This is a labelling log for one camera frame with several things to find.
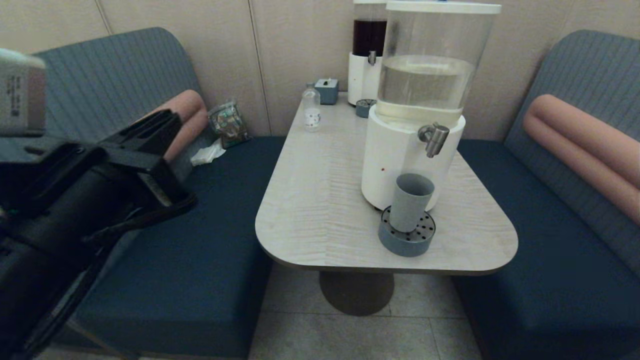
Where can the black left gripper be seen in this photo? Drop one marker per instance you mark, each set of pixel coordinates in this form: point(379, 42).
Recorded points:
point(75, 175)

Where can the grey plastic cup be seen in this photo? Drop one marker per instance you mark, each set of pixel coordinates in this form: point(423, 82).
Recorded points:
point(410, 205)

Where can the metal water dispenser tap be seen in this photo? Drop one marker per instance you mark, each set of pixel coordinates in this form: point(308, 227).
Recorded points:
point(436, 140)

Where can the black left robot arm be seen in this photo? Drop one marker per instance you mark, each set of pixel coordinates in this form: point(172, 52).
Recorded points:
point(30, 290)

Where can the pink bolster cushion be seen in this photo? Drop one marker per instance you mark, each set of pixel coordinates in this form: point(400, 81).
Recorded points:
point(585, 145)
point(190, 115)

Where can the crumpled white tissue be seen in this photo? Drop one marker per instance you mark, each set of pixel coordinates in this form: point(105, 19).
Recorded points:
point(207, 155)

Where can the printed snack bag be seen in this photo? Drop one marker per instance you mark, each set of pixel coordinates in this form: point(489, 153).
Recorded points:
point(229, 125)

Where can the clear plastic bottle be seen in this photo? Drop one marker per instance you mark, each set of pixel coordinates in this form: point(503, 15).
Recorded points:
point(312, 112)

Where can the blue booth sofa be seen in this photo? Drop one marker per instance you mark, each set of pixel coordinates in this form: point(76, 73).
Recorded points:
point(550, 260)
point(200, 280)

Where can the blue-grey tissue box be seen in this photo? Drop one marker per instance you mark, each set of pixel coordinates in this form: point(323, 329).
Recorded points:
point(327, 92)

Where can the small blue drip tray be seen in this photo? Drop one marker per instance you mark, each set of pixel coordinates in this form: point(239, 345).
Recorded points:
point(364, 110)

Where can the dark drink dispenser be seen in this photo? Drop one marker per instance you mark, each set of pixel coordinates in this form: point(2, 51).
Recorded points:
point(361, 79)

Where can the metal dark dispenser tap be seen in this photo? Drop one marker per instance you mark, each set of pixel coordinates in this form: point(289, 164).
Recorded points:
point(372, 58)

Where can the large clear water dispenser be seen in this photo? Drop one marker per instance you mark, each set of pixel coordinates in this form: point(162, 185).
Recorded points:
point(400, 160)

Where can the blue perforated drip tray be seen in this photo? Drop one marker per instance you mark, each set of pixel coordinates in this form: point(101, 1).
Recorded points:
point(405, 246)

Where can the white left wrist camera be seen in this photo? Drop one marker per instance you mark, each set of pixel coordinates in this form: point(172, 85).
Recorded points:
point(20, 95)

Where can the bronze table pedestal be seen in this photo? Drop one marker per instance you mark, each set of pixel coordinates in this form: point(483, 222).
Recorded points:
point(356, 295)

